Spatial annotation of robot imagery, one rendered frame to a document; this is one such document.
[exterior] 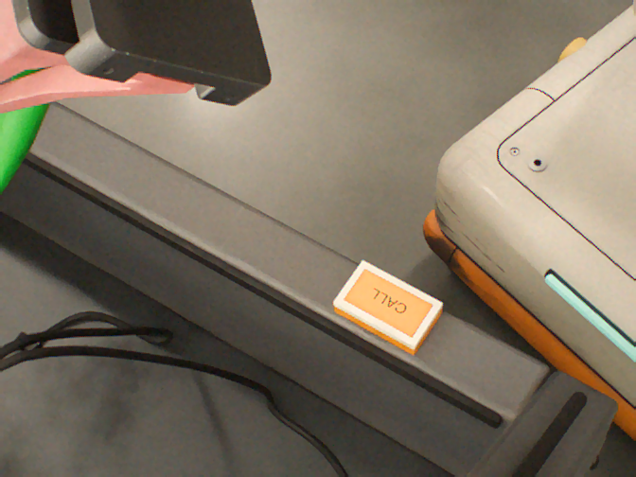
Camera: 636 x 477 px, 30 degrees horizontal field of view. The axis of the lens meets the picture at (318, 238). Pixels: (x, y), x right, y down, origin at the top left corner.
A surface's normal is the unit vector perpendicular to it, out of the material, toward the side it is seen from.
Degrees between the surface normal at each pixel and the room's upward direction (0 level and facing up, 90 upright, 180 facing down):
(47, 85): 25
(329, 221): 0
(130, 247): 90
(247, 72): 49
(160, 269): 90
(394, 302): 0
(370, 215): 0
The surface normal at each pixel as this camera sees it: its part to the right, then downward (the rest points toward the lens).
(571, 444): 0.34, -0.87
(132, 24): 0.73, -0.37
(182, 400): -0.04, -0.51
